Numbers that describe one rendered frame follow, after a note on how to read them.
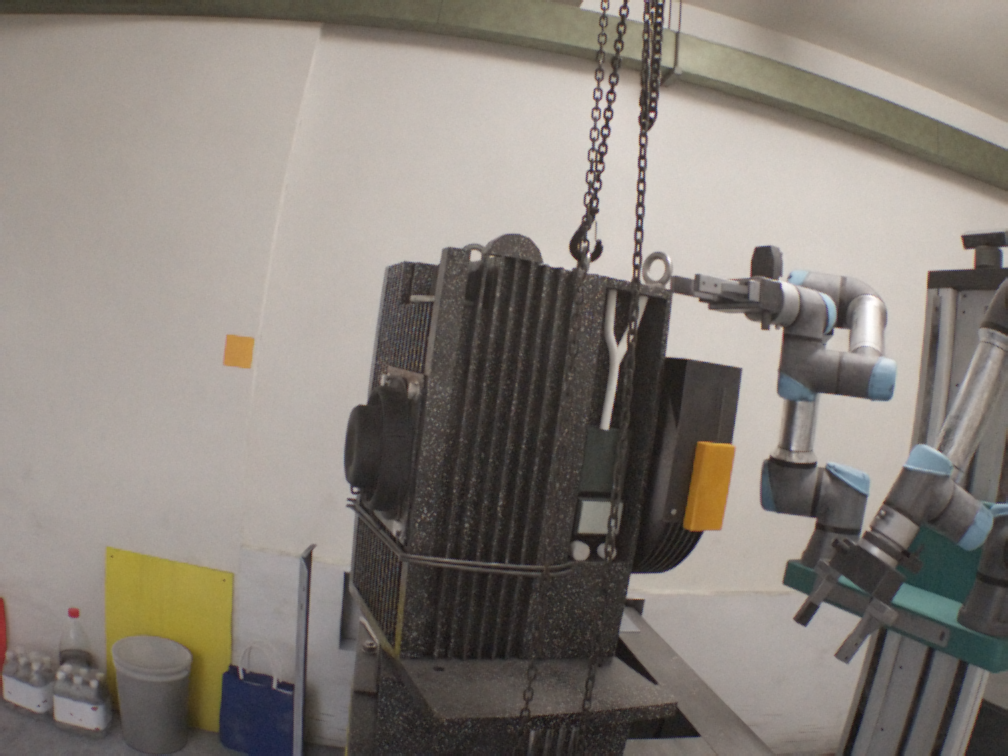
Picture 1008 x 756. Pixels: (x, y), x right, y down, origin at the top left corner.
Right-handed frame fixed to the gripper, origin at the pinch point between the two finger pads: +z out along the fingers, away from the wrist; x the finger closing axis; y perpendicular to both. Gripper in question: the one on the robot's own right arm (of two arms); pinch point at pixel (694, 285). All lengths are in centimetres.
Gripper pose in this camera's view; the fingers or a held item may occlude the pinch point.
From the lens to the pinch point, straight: 120.6
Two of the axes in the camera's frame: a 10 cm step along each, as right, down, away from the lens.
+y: -0.9, 10.0, 0.0
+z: -8.9, -0.8, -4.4
